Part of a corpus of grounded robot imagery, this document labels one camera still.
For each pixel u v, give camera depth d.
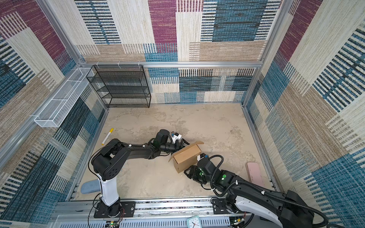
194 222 0.69
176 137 0.88
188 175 0.71
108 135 1.02
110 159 0.52
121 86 1.11
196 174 0.70
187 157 0.77
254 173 0.83
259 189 0.49
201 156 0.78
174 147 0.80
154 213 0.73
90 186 0.78
